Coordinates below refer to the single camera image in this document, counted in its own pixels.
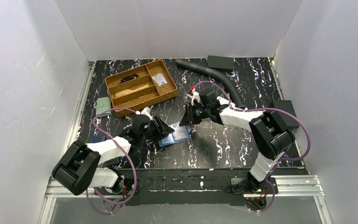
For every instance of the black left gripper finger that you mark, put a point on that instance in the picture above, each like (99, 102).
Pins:
(161, 126)
(164, 137)

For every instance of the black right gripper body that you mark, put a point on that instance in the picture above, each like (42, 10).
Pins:
(189, 114)

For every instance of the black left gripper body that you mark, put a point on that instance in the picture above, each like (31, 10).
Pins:
(159, 127)

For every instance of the silver VIP credit card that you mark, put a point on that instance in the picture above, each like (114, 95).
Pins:
(181, 133)

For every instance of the light blue card holder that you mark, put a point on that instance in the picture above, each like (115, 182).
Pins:
(166, 144)

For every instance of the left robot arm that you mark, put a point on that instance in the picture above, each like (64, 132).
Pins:
(80, 166)

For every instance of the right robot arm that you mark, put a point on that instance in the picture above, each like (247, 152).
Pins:
(270, 132)

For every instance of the white card in tray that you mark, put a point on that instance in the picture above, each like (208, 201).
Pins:
(159, 79)

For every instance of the wooden utensil in tray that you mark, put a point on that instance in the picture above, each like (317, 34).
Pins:
(129, 91)

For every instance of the woven wicker organizer tray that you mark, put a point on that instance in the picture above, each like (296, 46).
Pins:
(148, 97)

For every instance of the green small wallet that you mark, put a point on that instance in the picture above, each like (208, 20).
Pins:
(103, 107)

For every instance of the dark blue wallet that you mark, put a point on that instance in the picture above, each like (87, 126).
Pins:
(97, 139)

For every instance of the black item in tray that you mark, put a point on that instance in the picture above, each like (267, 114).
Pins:
(128, 78)

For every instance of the black flat box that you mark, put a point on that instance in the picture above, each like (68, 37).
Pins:
(220, 63)

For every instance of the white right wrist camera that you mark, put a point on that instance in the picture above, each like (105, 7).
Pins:
(194, 95)

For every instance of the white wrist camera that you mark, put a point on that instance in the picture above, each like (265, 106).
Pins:
(146, 111)
(194, 95)

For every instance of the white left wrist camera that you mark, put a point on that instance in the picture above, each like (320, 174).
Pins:
(146, 111)

